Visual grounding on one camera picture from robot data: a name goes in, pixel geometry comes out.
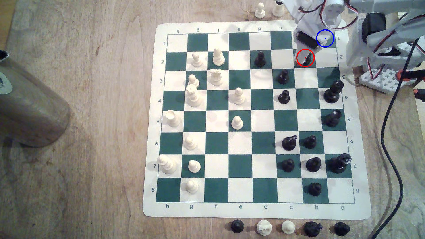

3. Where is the white chess knight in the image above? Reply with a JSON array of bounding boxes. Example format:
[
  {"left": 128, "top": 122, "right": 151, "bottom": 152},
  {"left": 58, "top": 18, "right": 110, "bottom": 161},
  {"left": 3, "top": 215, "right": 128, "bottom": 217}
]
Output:
[{"left": 256, "top": 219, "right": 273, "bottom": 236}]

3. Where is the black chess rook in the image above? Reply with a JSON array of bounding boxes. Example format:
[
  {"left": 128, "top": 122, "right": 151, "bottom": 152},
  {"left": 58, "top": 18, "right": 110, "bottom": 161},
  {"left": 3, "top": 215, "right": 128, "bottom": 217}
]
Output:
[{"left": 306, "top": 157, "right": 322, "bottom": 173}]

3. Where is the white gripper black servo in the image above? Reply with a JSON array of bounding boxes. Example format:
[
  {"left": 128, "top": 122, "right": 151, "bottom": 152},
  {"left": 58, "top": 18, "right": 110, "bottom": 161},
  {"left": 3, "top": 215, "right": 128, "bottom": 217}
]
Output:
[{"left": 292, "top": 10, "right": 346, "bottom": 65}]

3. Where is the white perforated base plate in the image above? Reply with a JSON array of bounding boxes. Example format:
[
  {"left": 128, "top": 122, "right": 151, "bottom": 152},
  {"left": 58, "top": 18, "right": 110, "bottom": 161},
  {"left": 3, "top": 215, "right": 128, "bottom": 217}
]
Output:
[{"left": 358, "top": 66, "right": 411, "bottom": 94}]

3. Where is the black chess bishop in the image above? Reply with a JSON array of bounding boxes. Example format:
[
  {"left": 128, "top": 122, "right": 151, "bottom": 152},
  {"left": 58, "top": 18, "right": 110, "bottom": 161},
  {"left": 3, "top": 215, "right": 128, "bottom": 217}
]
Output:
[{"left": 324, "top": 110, "right": 342, "bottom": 127}]

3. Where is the black chess knight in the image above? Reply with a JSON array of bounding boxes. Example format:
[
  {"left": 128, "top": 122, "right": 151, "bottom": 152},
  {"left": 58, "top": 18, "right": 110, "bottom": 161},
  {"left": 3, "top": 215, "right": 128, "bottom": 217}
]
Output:
[
  {"left": 282, "top": 135, "right": 298, "bottom": 151},
  {"left": 304, "top": 221, "right": 323, "bottom": 237}
]

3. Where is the green white chessboard mat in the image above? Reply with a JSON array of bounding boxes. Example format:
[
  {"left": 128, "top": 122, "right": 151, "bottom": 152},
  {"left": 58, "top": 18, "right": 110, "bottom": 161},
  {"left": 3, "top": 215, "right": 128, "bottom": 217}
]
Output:
[{"left": 143, "top": 21, "right": 372, "bottom": 220}]

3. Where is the white chess bishop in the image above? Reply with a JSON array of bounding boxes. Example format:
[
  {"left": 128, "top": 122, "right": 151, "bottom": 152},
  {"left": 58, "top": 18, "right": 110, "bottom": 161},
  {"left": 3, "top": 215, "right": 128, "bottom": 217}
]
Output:
[{"left": 212, "top": 47, "right": 226, "bottom": 66}]

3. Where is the black chess king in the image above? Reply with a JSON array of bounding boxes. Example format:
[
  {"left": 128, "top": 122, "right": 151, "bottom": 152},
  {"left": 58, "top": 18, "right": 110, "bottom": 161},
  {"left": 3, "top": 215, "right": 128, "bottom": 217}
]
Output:
[{"left": 330, "top": 153, "right": 352, "bottom": 174}]

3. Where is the black cable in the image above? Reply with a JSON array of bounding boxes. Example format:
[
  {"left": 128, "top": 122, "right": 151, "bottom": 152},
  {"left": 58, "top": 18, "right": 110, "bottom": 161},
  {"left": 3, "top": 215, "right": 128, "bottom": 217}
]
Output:
[{"left": 368, "top": 35, "right": 421, "bottom": 239}]

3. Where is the white chess queen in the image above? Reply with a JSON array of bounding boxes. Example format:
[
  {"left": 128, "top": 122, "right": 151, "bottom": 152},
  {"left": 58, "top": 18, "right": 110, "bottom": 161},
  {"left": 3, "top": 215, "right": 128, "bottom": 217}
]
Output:
[{"left": 185, "top": 84, "right": 202, "bottom": 107}]

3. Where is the white rook f3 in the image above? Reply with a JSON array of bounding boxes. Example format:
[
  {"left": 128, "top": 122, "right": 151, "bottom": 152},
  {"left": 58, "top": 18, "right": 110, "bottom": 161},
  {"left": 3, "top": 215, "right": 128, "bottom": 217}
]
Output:
[{"left": 210, "top": 68, "right": 224, "bottom": 86}]

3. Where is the brown metal cylinder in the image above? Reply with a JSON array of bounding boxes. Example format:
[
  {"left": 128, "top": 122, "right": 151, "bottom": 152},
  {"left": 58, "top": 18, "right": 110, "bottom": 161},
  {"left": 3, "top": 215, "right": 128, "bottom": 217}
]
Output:
[{"left": 0, "top": 50, "right": 71, "bottom": 148}]

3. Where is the white chess king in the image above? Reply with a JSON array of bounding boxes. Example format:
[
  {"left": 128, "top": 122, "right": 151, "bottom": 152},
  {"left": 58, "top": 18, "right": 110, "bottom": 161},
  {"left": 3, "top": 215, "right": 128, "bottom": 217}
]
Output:
[{"left": 157, "top": 154, "right": 178, "bottom": 175}]

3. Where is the white chess rook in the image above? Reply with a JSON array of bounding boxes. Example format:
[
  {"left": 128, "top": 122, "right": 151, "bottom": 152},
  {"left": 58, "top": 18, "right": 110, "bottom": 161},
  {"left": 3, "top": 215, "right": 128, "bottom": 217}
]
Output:
[
  {"left": 272, "top": 0, "right": 285, "bottom": 17},
  {"left": 166, "top": 110, "right": 181, "bottom": 127}
]

